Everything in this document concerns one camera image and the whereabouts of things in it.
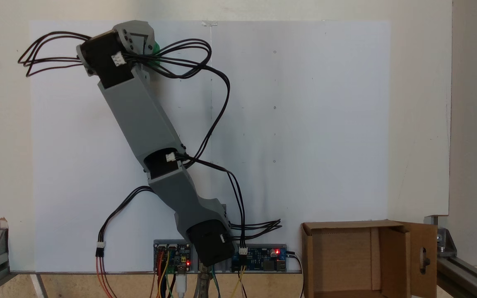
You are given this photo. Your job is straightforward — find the green dice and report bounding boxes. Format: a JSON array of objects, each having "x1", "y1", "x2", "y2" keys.
[{"x1": 145, "y1": 41, "x2": 160, "y2": 69}]

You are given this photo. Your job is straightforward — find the white paper sheet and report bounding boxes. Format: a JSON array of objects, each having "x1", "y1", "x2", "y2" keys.
[{"x1": 29, "y1": 20, "x2": 391, "y2": 273}]

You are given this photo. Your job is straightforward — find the blue power circuit board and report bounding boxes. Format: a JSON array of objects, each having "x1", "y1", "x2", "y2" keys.
[{"x1": 231, "y1": 244, "x2": 288, "y2": 273}]

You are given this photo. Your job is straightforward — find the metal table clamp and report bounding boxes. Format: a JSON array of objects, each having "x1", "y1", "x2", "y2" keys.
[{"x1": 195, "y1": 267, "x2": 212, "y2": 298}]

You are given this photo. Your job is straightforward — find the brown cardboard box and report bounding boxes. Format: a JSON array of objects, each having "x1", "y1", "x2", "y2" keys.
[{"x1": 301, "y1": 219, "x2": 438, "y2": 298}]

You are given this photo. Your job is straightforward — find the black servo cable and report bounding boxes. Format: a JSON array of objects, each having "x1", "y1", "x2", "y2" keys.
[
  {"x1": 178, "y1": 154, "x2": 248, "y2": 254},
  {"x1": 129, "y1": 38, "x2": 231, "y2": 166},
  {"x1": 17, "y1": 31, "x2": 94, "y2": 78},
  {"x1": 226, "y1": 219, "x2": 282, "y2": 241}
]

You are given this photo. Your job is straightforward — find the black cable with white plug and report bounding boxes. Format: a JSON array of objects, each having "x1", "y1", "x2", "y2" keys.
[{"x1": 96, "y1": 186, "x2": 156, "y2": 258}]

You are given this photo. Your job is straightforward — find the circuit board with jumper wires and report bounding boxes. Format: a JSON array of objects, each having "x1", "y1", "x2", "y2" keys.
[{"x1": 153, "y1": 240, "x2": 192, "y2": 274}]

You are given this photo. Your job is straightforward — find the red and orange wires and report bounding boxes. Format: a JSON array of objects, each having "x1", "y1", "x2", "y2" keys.
[{"x1": 95, "y1": 255, "x2": 117, "y2": 298}]

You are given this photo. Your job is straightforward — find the coloured jumper wire bundle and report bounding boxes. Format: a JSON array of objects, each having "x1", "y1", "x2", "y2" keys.
[{"x1": 151, "y1": 248, "x2": 189, "y2": 298}]

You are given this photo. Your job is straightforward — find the white USB cable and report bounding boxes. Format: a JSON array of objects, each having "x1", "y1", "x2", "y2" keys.
[{"x1": 176, "y1": 271, "x2": 188, "y2": 298}]

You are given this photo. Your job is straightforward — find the black power cable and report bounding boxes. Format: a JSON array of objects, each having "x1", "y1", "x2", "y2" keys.
[{"x1": 286, "y1": 250, "x2": 305, "y2": 298}]

